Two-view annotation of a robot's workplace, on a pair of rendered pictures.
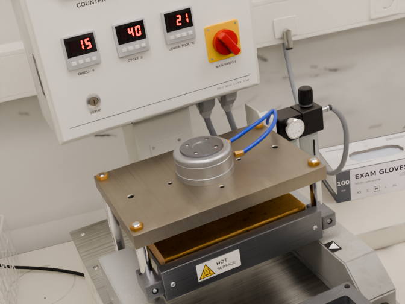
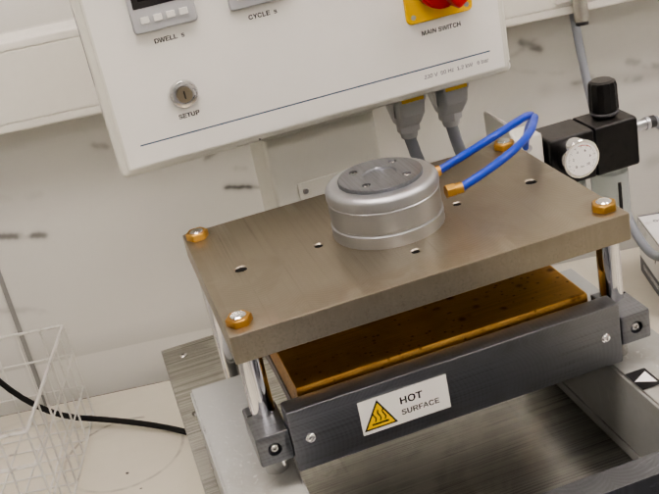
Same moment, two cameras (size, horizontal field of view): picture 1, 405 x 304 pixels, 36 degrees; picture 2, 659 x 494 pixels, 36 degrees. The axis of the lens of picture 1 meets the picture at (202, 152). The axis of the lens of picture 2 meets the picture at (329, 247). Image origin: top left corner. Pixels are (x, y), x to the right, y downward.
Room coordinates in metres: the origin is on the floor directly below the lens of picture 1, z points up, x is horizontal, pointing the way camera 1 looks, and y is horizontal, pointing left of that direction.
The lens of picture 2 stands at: (0.08, -0.05, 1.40)
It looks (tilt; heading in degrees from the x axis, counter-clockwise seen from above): 24 degrees down; 8
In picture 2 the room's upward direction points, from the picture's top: 12 degrees counter-clockwise
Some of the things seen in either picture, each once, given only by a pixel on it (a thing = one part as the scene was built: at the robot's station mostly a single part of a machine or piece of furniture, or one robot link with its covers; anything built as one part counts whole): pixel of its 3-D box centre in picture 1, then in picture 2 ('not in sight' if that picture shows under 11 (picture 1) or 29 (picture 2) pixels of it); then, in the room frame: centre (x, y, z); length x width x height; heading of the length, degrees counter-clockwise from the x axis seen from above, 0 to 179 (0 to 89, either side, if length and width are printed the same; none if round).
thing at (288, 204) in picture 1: (214, 196); (409, 275); (0.74, -0.01, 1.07); 0.22 x 0.17 x 0.10; 110
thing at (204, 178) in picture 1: (211, 174); (405, 233); (0.77, -0.01, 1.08); 0.31 x 0.24 x 0.13; 110
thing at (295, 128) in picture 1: (297, 133); (586, 169); (0.93, -0.16, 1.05); 0.15 x 0.05 x 0.15; 110
